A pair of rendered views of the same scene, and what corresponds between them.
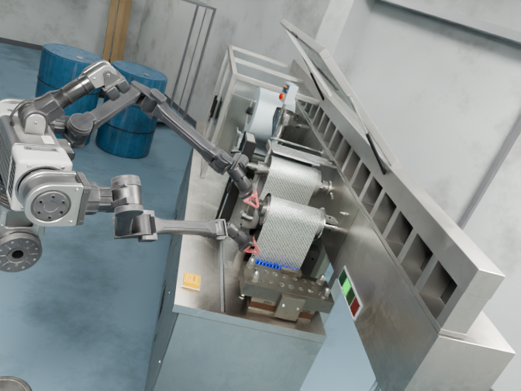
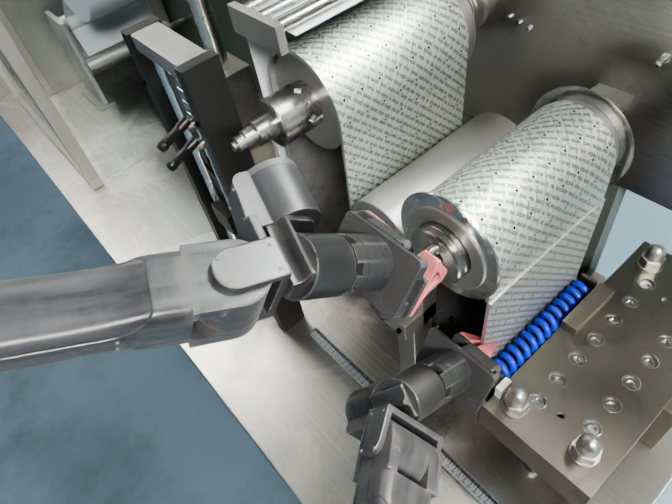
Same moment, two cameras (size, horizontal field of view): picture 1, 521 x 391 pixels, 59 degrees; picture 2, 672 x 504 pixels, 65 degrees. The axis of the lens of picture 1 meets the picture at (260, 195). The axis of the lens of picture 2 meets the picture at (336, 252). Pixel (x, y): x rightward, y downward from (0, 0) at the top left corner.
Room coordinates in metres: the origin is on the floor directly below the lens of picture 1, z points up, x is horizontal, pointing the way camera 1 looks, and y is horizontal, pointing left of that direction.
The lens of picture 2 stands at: (1.54, 0.20, 1.72)
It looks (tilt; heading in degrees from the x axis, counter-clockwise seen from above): 49 degrees down; 342
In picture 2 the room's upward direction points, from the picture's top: 12 degrees counter-clockwise
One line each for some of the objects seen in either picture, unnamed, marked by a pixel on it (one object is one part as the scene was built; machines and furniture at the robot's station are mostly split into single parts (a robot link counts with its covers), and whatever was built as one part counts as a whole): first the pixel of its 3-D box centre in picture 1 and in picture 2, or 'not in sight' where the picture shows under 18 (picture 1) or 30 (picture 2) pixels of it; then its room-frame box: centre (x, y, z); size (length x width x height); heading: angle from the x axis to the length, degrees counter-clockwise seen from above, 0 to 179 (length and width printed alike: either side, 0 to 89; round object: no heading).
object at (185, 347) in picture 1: (220, 249); not in sight; (2.79, 0.13, 0.43); 2.52 x 0.64 x 0.86; 14
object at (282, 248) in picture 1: (281, 250); (537, 290); (1.83, -0.17, 1.10); 0.23 x 0.01 x 0.18; 104
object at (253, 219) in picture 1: (242, 240); (408, 337); (1.89, 0.00, 1.05); 0.06 x 0.05 x 0.31; 104
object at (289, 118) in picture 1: (285, 116); not in sight; (2.59, 0.02, 1.50); 0.14 x 0.14 x 0.06
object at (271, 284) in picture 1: (285, 287); (616, 359); (1.72, -0.24, 1.00); 0.40 x 0.16 x 0.06; 104
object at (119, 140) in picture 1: (100, 102); not in sight; (4.71, 1.95, 0.46); 1.25 x 0.77 x 0.92; 132
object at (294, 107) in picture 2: (261, 168); (290, 113); (2.10, 0.04, 1.33); 0.06 x 0.06 x 0.06; 14
